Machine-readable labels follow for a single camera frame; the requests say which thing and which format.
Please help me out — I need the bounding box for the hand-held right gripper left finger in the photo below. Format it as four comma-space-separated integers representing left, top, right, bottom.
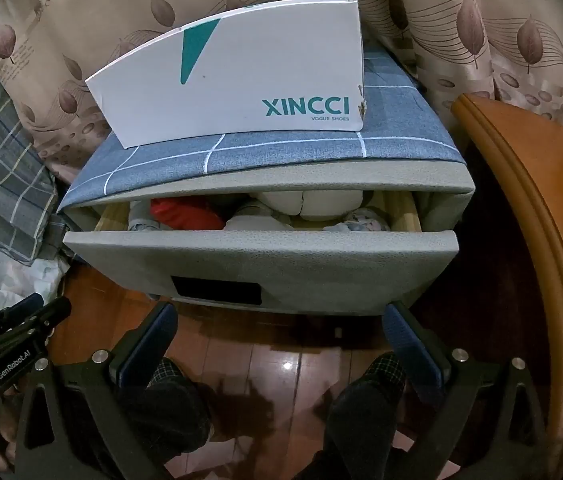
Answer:
12, 301, 180, 480

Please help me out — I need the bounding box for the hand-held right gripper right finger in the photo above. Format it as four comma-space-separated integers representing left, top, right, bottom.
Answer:
383, 301, 549, 480

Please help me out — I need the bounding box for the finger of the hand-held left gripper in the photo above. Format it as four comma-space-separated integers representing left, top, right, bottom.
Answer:
14, 296, 72, 336

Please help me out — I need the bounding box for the light blue underwear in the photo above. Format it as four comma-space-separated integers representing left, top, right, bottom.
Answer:
129, 201, 155, 231

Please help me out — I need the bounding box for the wooden drawer with grey front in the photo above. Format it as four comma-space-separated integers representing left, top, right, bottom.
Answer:
63, 192, 459, 313

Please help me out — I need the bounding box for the white patterned underwear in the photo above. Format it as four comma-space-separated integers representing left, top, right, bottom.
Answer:
344, 207, 392, 233

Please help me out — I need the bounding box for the red underwear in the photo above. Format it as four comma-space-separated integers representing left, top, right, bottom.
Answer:
150, 197, 225, 231

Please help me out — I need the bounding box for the white shoe box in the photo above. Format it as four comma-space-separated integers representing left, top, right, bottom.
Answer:
85, 0, 366, 149

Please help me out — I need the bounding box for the person's left leg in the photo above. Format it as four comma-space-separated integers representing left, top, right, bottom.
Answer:
144, 357, 215, 480

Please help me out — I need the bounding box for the person's leg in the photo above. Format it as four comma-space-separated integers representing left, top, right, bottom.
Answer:
321, 352, 409, 480
144, 357, 215, 480

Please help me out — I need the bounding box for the person's right leg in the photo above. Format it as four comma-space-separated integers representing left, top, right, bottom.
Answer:
321, 352, 409, 480

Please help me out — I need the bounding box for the brown wooden furniture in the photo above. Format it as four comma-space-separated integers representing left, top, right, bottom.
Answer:
450, 92, 563, 480

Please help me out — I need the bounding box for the grey bedside cabinet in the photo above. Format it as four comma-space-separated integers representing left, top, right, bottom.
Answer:
59, 160, 477, 321

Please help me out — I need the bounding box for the blue checked cloth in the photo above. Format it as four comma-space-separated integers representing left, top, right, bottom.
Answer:
56, 47, 472, 211

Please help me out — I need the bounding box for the beige leaf print curtain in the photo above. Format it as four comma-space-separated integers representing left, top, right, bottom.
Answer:
0, 0, 563, 186

